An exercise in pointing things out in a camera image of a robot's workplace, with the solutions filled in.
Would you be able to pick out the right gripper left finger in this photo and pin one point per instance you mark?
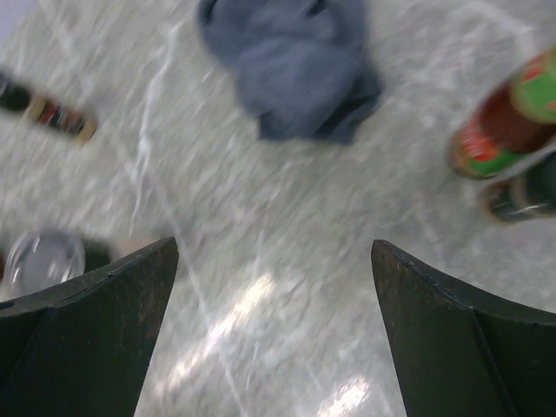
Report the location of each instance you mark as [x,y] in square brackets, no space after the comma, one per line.
[83,347]

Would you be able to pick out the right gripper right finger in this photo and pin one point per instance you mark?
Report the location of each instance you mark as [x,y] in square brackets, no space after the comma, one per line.
[459,350]

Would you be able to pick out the clear-cap salt grinder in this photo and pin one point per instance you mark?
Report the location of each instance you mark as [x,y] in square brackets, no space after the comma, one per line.
[46,257]

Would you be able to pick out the far small black-cap spice jar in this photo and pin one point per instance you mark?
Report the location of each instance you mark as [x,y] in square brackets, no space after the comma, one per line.
[41,109]

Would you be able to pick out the blue grey cloth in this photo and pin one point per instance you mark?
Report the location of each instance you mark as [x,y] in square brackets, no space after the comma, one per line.
[300,67]

